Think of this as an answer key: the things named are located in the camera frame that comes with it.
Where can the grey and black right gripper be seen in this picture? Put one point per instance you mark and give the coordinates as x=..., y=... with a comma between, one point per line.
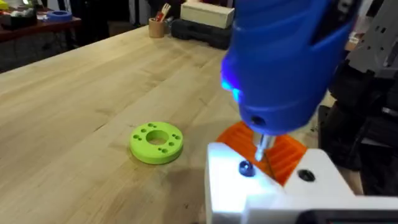
x=370, y=93

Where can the left gripper white and orange left finger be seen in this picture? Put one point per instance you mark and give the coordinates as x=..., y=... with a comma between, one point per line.
x=227, y=183

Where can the left gripper white and orange right finger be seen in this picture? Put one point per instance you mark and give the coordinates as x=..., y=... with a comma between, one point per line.
x=317, y=174

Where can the blue electric screwdriver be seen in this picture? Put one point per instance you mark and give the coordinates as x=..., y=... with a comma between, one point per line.
x=280, y=62

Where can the green disc with holes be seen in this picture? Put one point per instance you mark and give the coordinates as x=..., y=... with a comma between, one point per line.
x=156, y=142

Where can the black tool case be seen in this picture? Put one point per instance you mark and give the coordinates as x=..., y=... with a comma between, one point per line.
x=199, y=33

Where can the wooden cup with utensils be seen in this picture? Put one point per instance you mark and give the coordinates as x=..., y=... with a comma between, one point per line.
x=156, y=28

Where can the pale cardboard box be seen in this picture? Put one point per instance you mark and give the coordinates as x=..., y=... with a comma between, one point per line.
x=206, y=14

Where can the blue tape roll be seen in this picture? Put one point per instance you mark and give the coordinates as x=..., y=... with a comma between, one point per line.
x=59, y=15

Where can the dark red side table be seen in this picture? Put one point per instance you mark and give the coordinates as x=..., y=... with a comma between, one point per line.
x=40, y=28

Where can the black tray with clutter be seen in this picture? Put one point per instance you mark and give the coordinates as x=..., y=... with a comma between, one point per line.
x=18, y=19

